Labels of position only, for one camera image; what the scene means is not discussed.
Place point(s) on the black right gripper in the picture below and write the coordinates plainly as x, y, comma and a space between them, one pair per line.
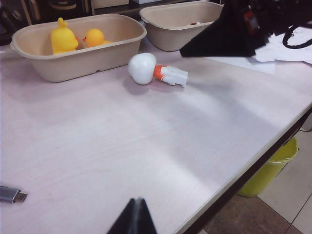
280, 12

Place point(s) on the beige paper pulp box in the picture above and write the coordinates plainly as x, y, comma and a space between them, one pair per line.
73, 63
170, 36

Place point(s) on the wooden black desk organizer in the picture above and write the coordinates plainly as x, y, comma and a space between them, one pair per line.
44, 12

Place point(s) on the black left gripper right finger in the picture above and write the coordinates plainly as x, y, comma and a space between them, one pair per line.
145, 219

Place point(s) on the round yellow rubber duck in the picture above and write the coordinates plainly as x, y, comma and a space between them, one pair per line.
95, 36

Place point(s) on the white round-head doll orange collar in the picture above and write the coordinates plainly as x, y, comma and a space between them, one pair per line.
141, 67

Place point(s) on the yellow plastic bin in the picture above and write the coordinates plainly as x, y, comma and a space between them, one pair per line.
263, 175

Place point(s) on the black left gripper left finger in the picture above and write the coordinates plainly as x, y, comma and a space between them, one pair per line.
126, 219

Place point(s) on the white paper sheets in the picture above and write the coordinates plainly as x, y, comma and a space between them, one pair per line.
275, 52

